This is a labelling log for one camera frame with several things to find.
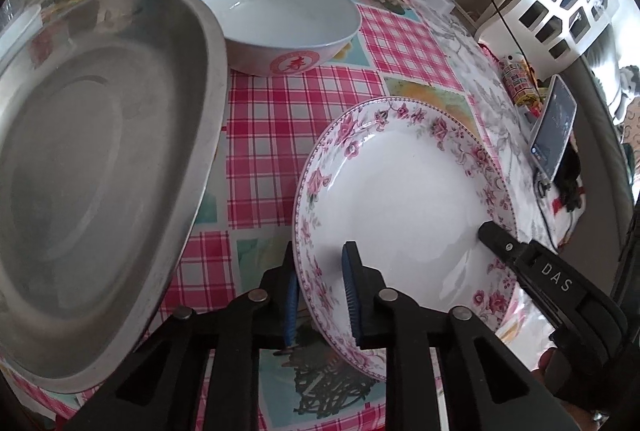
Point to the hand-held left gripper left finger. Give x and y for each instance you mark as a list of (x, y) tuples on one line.
[(291, 311)]

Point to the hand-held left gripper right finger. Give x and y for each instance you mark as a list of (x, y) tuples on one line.
[(350, 291)]

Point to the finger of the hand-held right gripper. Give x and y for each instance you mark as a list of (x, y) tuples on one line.
[(540, 268)]

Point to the pink floral porcelain plate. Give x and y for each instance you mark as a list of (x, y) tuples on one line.
[(415, 201)]

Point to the large stainless steel plate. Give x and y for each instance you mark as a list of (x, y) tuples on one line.
[(100, 161)]

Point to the white bowl with red emblem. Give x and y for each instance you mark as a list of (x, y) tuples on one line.
[(280, 6)]

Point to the person's right hand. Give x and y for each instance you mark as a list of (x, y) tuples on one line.
[(544, 363)]

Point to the grey padded seat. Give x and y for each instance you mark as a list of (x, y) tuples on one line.
[(600, 151)]

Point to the smartphone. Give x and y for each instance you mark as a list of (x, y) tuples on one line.
[(552, 126)]

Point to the pink checked printed tablecloth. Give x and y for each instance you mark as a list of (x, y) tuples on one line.
[(310, 111)]

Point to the small printed bottle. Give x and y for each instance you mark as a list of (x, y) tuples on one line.
[(517, 81)]

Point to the white grey floral tablecloth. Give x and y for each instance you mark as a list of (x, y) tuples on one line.
[(480, 76)]

